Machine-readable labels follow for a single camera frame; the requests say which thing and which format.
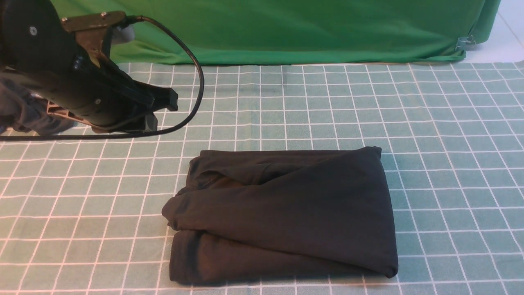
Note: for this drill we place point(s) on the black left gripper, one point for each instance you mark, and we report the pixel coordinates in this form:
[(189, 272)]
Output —
[(103, 96)]

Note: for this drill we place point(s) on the gray long-sleeved shirt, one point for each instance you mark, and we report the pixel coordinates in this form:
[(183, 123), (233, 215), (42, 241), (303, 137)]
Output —
[(253, 214)]

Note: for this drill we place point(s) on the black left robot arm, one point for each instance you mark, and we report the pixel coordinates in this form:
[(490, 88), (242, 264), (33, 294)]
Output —
[(33, 28)]

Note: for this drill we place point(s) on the green backdrop cloth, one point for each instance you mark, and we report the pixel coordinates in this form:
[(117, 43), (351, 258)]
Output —
[(301, 32)]

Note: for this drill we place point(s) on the green checkered tablecloth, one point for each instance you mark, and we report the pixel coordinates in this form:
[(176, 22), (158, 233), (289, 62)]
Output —
[(84, 217)]

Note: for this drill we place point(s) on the dark crumpled garment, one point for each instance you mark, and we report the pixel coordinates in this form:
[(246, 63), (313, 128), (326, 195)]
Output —
[(21, 111)]

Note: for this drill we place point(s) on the metal binder clip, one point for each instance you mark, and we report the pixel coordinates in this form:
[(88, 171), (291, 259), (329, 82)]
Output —
[(465, 43)]

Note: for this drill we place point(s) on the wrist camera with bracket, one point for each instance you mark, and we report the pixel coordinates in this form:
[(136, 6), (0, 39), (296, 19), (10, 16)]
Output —
[(97, 33)]

